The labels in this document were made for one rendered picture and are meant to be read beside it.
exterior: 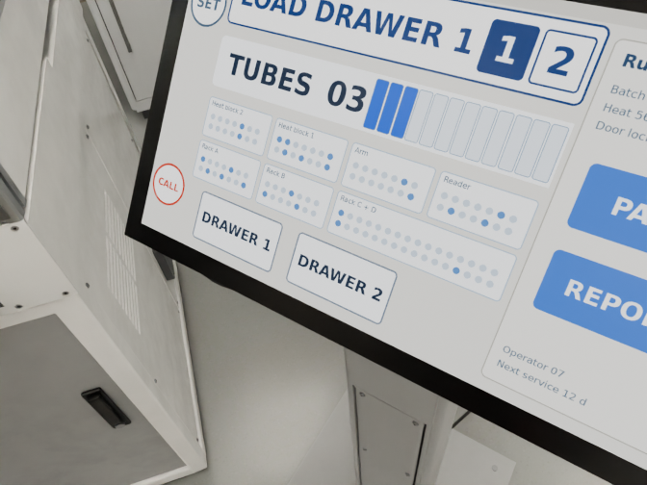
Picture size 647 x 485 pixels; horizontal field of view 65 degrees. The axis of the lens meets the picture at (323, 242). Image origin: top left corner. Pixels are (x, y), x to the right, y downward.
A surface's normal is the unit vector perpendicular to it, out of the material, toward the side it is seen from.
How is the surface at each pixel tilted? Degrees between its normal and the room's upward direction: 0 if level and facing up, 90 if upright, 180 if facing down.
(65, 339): 90
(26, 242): 90
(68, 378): 90
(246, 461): 0
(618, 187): 50
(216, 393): 0
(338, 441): 5
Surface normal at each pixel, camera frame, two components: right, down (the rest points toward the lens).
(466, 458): -0.03, -0.71
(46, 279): 0.30, 0.70
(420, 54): -0.46, 0.08
